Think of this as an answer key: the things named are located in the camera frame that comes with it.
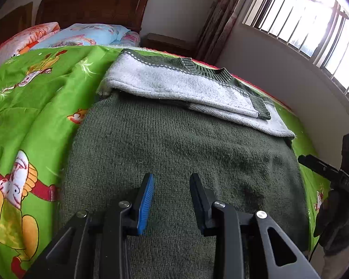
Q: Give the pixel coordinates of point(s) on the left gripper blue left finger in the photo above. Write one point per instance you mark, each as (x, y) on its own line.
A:
(137, 216)

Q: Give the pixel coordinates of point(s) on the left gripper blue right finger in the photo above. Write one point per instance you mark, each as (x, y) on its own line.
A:
(207, 216)

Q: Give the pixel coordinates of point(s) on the green and white knit sweater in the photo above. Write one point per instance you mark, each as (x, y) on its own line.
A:
(172, 118)

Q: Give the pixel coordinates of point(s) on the white sleeve right forearm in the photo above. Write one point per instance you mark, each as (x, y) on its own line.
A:
(336, 259)

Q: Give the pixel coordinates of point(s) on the right gloved hand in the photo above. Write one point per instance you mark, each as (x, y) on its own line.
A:
(332, 224)

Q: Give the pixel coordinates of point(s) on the green cartoon bed sheet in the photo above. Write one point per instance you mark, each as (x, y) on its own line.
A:
(44, 97)

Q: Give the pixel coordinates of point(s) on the dark wooden nightstand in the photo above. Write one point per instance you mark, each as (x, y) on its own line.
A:
(168, 44)

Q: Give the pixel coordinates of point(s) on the barred window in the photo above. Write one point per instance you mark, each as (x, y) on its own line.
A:
(318, 30)

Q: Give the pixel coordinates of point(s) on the blue floral quilt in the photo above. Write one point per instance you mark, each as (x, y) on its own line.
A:
(80, 34)

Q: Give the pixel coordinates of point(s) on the red floral curtain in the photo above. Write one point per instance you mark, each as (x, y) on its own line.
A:
(216, 29)

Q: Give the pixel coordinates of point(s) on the large wooden headboard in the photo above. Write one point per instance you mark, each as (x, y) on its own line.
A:
(128, 13)

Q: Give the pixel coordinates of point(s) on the pink floral quilt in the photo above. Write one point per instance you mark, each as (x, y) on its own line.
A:
(26, 39)

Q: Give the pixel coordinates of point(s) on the small wooden headboard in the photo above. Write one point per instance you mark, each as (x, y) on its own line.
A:
(17, 20)

